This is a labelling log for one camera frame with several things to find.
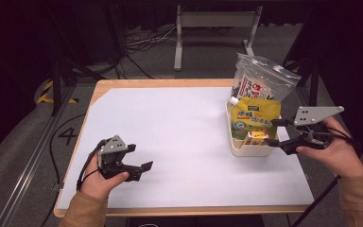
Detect person's left hand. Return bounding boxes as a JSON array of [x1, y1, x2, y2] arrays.
[[79, 150, 130, 201]]

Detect white plastic bin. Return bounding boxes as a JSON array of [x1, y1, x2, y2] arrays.
[[225, 99, 282, 158]]

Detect black tripod stand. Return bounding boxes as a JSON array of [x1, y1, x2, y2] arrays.
[[264, 6, 322, 117], [43, 3, 108, 117]]

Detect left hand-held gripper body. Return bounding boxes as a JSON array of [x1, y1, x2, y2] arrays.
[[96, 134, 144, 183]]

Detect small red yellow box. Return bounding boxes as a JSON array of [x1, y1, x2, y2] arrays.
[[242, 131, 269, 147]]

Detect clear bag of dried seaweed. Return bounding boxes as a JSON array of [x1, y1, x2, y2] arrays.
[[231, 52, 303, 103]]

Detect yellow green spout pouch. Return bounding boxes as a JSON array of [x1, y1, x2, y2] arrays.
[[228, 96, 282, 141]]

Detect yellow black hazard tape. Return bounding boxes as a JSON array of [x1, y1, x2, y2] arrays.
[[36, 79, 78, 105]]

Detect person's right hand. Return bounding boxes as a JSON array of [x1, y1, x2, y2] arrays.
[[296, 116, 363, 180]]

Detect bundle of floor cables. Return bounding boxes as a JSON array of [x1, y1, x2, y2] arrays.
[[112, 25, 183, 79]]

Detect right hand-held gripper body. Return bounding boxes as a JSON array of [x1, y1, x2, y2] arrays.
[[282, 105, 345, 156]]

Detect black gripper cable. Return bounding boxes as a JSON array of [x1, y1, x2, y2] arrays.
[[76, 139, 108, 192], [291, 121, 363, 227]]

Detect grey metal stand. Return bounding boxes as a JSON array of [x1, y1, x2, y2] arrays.
[[173, 4, 264, 72]]

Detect white table mat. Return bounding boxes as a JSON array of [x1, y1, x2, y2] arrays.
[[56, 86, 315, 210]]

